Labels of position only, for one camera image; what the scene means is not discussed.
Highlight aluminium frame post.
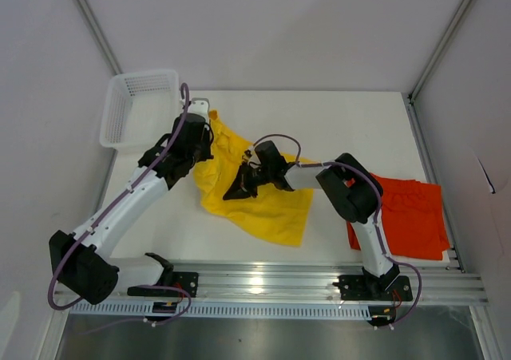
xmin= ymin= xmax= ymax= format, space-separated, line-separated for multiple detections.
xmin=407 ymin=0 xmax=477 ymax=105
xmin=73 ymin=0 xmax=122 ymax=76

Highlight right aluminium frame post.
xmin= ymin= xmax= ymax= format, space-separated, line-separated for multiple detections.
xmin=407 ymin=0 xmax=477 ymax=105

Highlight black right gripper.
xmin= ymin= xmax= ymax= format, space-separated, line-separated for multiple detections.
xmin=223 ymin=162 xmax=273 ymax=202

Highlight yellow shorts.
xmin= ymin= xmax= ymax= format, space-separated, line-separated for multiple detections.
xmin=193 ymin=110 xmax=314 ymax=247

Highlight aluminium mounting rail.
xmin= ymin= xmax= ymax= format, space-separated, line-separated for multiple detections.
xmin=53 ymin=260 xmax=490 ymax=306

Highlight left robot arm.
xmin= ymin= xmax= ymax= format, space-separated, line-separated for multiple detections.
xmin=47 ymin=109 xmax=213 ymax=309

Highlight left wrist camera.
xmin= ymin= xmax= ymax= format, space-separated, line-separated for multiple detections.
xmin=188 ymin=97 xmax=210 ymax=119

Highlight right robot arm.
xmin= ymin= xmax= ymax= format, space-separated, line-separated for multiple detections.
xmin=223 ymin=140 xmax=399 ymax=299

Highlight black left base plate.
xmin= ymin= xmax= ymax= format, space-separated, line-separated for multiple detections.
xmin=127 ymin=271 xmax=199 ymax=298

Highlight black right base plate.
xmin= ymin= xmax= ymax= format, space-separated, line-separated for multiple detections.
xmin=332 ymin=275 xmax=414 ymax=302

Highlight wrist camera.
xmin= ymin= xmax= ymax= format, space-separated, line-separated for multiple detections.
xmin=188 ymin=97 xmax=210 ymax=119
xmin=242 ymin=147 xmax=257 ymax=165

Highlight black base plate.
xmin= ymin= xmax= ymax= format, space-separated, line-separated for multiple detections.
xmin=332 ymin=275 xmax=414 ymax=302
xmin=127 ymin=271 xmax=199 ymax=298

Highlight left aluminium frame post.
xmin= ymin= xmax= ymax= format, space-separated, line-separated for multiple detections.
xmin=73 ymin=0 xmax=122 ymax=76

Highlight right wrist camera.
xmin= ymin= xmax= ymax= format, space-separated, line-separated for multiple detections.
xmin=242 ymin=147 xmax=257 ymax=165

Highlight slotted cable duct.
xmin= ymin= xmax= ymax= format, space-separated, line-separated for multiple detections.
xmin=70 ymin=301 xmax=391 ymax=321

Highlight orange shorts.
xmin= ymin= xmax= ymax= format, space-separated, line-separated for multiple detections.
xmin=345 ymin=172 xmax=451 ymax=261

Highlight white plastic basket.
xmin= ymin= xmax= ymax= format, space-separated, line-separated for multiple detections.
xmin=99 ymin=69 xmax=181 ymax=152

